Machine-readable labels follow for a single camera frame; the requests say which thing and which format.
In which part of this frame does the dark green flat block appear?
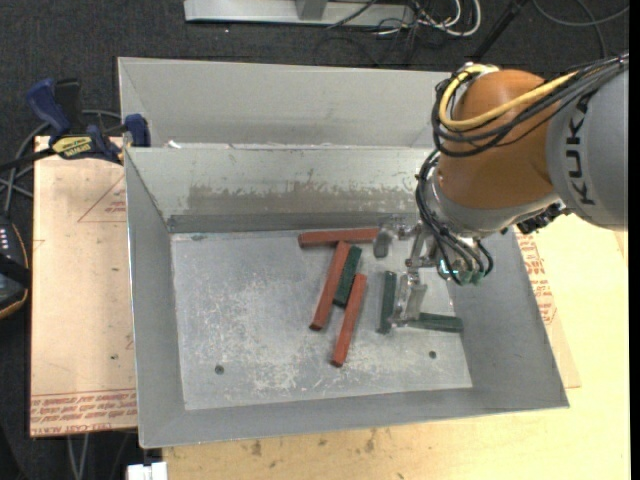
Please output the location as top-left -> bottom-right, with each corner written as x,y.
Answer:
376,270 -> 399,336
331,245 -> 364,309
394,311 -> 465,335

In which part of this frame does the grey metal bin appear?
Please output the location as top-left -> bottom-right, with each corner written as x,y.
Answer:
117,56 -> 571,450

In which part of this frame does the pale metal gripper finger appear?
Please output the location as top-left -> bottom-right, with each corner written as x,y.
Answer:
387,273 -> 413,328
410,280 -> 429,321

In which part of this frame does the red-brown flat block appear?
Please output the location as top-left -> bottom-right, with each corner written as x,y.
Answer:
329,273 -> 369,369
297,226 -> 382,251
308,240 -> 353,333

